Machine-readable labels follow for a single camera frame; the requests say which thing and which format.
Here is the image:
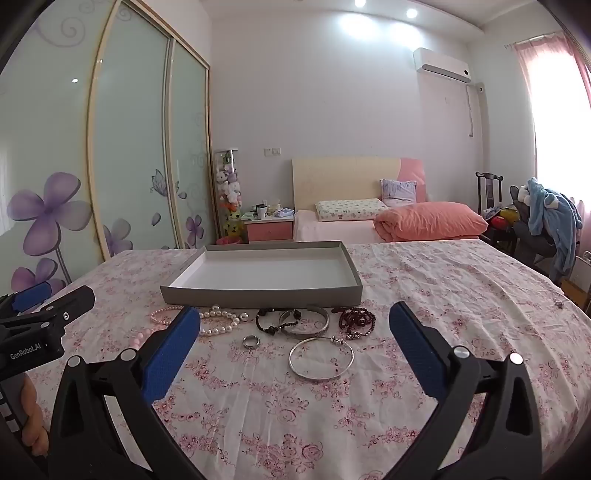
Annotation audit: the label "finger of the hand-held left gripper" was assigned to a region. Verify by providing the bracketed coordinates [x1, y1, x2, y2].
[9, 281, 52, 315]
[39, 285, 96, 326]

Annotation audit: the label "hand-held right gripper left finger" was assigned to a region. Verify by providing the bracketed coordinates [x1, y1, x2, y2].
[48, 305, 206, 480]

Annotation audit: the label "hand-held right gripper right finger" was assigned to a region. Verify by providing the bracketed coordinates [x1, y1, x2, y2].
[383, 302, 555, 480]

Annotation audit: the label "pink bead bracelet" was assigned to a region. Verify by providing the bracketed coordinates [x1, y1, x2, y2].
[130, 305, 185, 350]

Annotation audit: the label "dark red bead necklace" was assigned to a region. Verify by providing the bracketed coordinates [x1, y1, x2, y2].
[332, 305, 377, 340]

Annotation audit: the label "white pearl necklace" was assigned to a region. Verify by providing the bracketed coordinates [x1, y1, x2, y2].
[198, 305, 244, 337]

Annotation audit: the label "thin silver bangle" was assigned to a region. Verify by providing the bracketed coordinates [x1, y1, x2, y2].
[288, 337, 355, 380]

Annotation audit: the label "black bead bracelet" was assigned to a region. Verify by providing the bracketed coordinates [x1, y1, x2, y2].
[255, 308, 303, 334]

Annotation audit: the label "wide silver cuff bracelet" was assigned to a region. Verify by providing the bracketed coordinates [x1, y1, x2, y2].
[278, 305, 330, 337]

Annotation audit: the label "grey cardboard tray box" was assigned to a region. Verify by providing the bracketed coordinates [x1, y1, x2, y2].
[160, 240, 364, 309]

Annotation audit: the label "person's left hand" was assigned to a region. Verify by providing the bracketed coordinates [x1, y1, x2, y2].
[21, 369, 51, 457]

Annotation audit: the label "pink floral bed sheet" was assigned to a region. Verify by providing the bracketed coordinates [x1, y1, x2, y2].
[32, 240, 583, 480]

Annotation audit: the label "orange pink duvet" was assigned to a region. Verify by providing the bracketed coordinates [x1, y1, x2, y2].
[373, 202, 489, 241]

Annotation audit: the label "bed with pink sheet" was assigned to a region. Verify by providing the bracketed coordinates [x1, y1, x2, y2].
[294, 209, 481, 244]

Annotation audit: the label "pink nightstand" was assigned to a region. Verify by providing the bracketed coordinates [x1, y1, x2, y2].
[243, 217, 295, 243]

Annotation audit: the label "floral white pillow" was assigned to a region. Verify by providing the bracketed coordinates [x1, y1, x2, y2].
[315, 198, 391, 222]

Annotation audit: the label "red and yellow toys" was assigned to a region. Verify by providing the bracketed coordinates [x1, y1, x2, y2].
[489, 208, 519, 230]

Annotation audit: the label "grey chair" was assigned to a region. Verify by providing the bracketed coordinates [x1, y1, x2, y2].
[508, 185, 573, 278]

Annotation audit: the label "lavender pillow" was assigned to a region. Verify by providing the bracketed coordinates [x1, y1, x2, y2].
[380, 179, 417, 208]

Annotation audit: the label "wardrobe with flower glass doors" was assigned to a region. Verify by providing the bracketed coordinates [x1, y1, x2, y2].
[0, 0, 218, 296]

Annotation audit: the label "glass column of plush toys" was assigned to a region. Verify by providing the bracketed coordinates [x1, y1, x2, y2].
[213, 148, 245, 245]

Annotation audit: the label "dark wooden chair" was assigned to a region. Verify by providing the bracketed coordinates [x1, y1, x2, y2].
[475, 172, 506, 250]

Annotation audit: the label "beige and pink headboard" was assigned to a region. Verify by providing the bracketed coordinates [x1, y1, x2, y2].
[292, 157, 428, 212]

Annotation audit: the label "blue garment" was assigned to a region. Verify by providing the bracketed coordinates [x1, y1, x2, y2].
[526, 178, 583, 282]

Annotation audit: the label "white air conditioner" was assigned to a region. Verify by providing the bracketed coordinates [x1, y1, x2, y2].
[412, 47, 472, 85]

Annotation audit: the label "pink curtain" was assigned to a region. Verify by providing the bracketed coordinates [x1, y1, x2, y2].
[505, 30, 591, 296]

